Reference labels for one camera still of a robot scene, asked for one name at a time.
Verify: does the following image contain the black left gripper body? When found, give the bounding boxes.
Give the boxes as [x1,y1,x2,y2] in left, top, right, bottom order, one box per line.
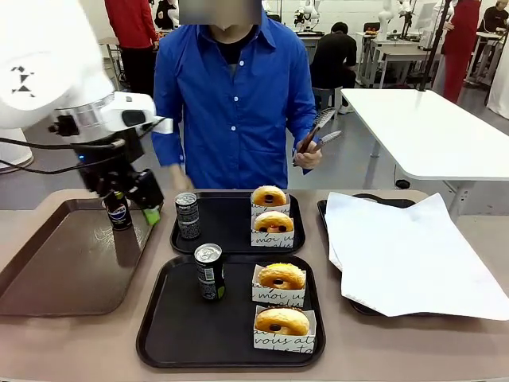
[79,158,165,211]

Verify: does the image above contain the metal tongs with brown handles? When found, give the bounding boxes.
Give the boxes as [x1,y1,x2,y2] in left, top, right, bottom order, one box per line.
[293,106,343,166]

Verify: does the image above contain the person's right hand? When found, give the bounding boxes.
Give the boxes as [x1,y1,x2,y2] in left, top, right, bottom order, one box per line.
[169,162,196,191]

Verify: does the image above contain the bystander in red top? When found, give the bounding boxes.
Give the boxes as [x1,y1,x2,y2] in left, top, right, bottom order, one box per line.
[104,0,161,99]

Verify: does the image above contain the bystander in black shirt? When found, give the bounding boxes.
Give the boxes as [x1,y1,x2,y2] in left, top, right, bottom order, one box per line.
[476,6,509,35]

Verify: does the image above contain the donut in box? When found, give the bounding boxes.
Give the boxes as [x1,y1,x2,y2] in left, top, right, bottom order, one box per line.
[253,305,318,354]
[250,217,295,248]
[250,193,291,220]
[251,264,307,308]

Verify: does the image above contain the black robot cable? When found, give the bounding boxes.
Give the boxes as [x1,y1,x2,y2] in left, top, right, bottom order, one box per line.
[0,136,126,151]
[0,158,87,176]

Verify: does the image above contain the large white paper sheet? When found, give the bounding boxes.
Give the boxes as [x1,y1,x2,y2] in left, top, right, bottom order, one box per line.
[324,191,509,322]

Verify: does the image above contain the bystander in red dress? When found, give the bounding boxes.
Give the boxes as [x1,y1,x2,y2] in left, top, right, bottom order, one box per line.
[440,0,483,105]

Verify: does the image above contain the person in blue shirt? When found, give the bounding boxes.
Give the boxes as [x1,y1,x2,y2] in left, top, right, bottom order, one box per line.
[150,0,319,191]

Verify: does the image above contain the person's right forearm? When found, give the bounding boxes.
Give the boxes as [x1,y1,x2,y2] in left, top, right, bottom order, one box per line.
[152,129,187,168]

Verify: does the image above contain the donut in box nearest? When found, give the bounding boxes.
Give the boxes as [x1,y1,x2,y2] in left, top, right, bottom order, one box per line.
[253,305,318,354]

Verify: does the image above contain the white table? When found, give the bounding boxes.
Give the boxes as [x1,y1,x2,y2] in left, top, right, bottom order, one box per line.
[340,88,509,218]

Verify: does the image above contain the donut in box far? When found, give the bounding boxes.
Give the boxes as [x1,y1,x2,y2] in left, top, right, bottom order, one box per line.
[250,193,291,220]

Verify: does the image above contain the black stand pole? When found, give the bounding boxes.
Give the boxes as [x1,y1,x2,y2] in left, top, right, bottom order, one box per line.
[417,0,455,93]

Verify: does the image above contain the glazed ring donut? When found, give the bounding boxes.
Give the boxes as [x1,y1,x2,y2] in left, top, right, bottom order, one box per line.
[254,307,310,336]
[253,210,295,235]
[252,185,288,208]
[258,263,306,290]

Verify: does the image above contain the person's left forearm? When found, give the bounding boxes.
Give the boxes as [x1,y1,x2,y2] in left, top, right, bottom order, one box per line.
[284,127,319,177]

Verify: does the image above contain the black Pepsi can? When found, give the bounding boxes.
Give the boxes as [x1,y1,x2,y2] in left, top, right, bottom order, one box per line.
[193,243,226,302]
[175,192,200,240]
[103,190,133,231]

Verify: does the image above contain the brown plastic tray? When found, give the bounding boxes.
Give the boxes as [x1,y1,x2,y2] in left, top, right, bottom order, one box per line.
[0,197,164,318]

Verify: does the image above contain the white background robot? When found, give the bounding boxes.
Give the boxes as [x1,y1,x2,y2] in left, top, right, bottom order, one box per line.
[293,0,324,32]

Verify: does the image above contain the seated bystander in black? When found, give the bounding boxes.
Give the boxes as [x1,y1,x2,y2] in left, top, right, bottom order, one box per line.
[309,21,359,91]

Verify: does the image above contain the grey workbench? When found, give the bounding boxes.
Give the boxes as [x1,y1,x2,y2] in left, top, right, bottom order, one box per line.
[356,31,443,89]

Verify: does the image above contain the black plastic tray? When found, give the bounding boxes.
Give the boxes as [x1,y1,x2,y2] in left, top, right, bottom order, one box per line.
[169,190,306,255]
[317,193,509,319]
[135,254,327,369]

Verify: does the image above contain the grey stool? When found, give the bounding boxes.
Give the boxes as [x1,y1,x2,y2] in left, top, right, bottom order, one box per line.
[312,85,344,119]

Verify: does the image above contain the person's left hand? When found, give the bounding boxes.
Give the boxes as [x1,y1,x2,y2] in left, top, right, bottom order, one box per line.
[293,146,324,171]

